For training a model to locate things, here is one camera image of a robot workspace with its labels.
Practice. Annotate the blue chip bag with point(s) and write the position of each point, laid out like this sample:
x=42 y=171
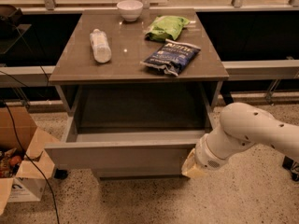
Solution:
x=172 y=57

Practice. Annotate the green chip bag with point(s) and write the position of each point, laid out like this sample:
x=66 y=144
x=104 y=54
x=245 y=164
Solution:
x=166 y=27

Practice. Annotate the dark equipment at left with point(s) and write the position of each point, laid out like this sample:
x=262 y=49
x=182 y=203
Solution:
x=11 y=29

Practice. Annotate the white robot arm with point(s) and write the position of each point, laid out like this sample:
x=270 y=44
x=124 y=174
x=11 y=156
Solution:
x=240 y=127

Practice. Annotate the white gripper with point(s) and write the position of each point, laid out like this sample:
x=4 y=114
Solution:
x=207 y=158

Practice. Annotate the clear plastic water bottle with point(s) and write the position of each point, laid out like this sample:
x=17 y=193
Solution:
x=100 y=46

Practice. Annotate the snack items in box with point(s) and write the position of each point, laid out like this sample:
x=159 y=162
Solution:
x=9 y=163

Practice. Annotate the black power adapter with cables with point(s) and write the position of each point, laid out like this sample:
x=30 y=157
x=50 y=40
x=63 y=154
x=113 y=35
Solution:
x=291 y=166

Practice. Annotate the white ceramic bowl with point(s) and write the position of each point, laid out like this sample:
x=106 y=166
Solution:
x=130 y=10

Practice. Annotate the open cardboard box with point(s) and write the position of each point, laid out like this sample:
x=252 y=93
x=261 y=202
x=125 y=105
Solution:
x=25 y=165

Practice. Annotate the grey cabinet with glossy top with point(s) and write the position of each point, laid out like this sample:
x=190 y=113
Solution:
x=123 y=92

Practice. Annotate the grey top drawer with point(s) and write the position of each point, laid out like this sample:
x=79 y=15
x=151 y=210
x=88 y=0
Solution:
x=126 y=153

